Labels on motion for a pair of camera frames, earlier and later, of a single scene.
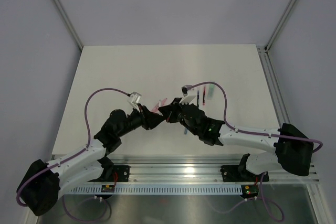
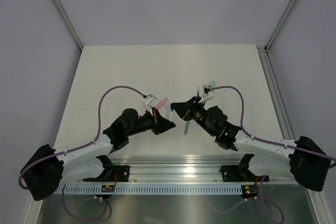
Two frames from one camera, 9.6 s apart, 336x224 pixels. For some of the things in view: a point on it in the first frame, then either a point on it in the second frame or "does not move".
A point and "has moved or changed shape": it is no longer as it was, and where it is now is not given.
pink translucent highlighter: (156, 106) does not move
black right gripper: (169, 111) → (185, 110)
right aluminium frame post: (287, 10) does not move
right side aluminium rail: (274, 86) does not move
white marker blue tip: (159, 105) has moved or changed shape
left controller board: (107, 189) does not move
